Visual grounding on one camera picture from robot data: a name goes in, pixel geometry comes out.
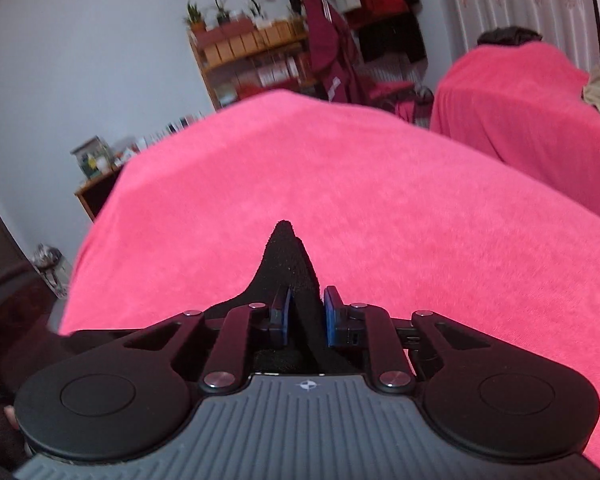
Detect black knit pants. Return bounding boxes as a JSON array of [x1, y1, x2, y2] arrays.
[[204, 220, 341, 375]]

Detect pink blanket on near bed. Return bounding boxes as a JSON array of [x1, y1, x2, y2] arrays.
[[60, 91, 600, 465]]

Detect low cabinet with bottles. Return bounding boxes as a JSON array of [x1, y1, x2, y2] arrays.
[[73, 112, 206, 221]]

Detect wooden shelf with boxes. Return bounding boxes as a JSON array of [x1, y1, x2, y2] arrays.
[[184, 0, 318, 110]]

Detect maroon hanging jacket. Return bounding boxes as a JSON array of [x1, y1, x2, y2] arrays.
[[301, 0, 368, 105]]

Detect pink far bed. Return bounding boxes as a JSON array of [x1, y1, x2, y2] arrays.
[[430, 42, 600, 217]]

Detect hanging clothes rack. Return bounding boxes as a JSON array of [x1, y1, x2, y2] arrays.
[[284, 0, 429, 82]]

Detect dark garment on bed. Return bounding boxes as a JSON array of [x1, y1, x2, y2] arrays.
[[477, 26, 543, 47]]

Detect patterned white curtain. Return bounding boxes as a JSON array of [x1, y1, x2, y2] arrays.
[[442, 0, 600, 70]]

